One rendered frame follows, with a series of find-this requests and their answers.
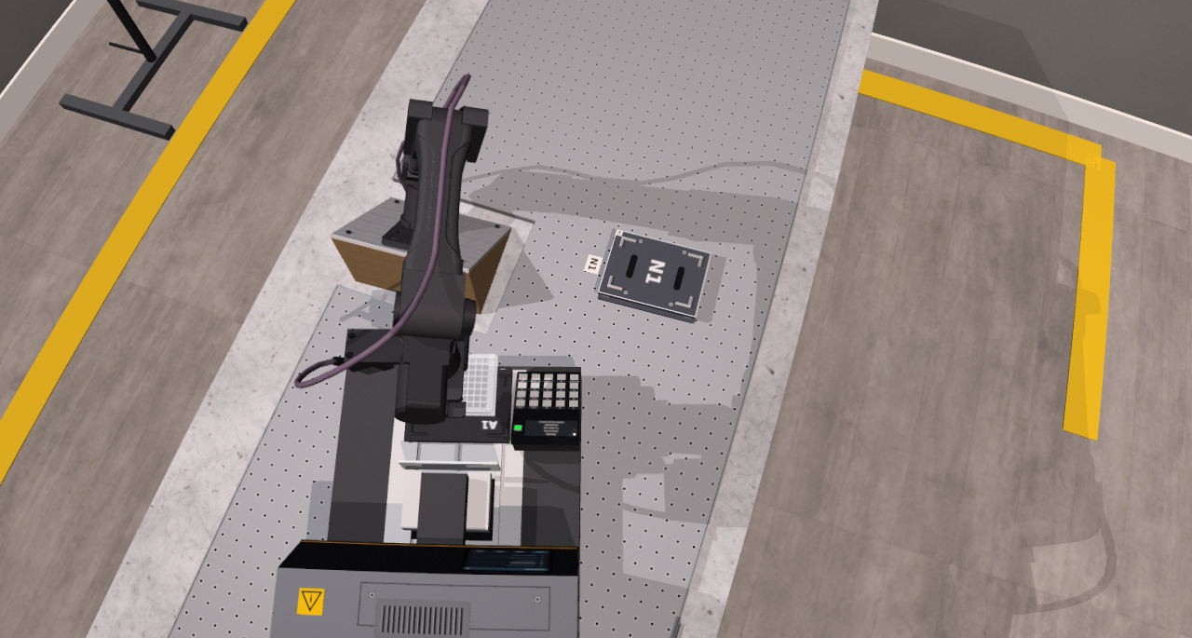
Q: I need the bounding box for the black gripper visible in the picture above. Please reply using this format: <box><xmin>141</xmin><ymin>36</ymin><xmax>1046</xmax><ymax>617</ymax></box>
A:
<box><xmin>446</xmin><ymin>335</ymin><xmax>470</xmax><ymax>419</ymax></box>

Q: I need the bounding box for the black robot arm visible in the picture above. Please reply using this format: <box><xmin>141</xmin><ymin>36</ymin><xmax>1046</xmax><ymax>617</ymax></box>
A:
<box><xmin>344</xmin><ymin>99</ymin><xmax>489</xmax><ymax>425</ymax></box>

